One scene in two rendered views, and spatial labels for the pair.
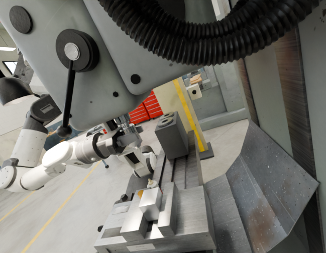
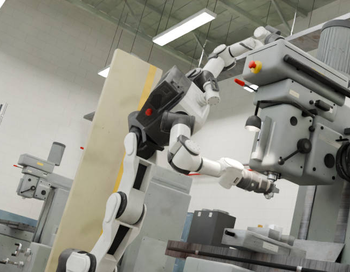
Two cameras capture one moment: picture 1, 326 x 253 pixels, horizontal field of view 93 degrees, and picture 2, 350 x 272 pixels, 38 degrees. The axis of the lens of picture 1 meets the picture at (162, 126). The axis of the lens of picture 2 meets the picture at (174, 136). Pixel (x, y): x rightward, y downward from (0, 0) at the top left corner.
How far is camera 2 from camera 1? 2.34 m
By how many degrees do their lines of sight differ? 55
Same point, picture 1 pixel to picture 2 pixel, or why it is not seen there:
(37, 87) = (187, 106)
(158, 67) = (321, 171)
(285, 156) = (328, 244)
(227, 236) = not seen: outside the picture
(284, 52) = (345, 196)
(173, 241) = (288, 250)
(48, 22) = (299, 129)
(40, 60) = (288, 134)
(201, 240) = (301, 255)
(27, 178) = (207, 161)
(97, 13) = (316, 144)
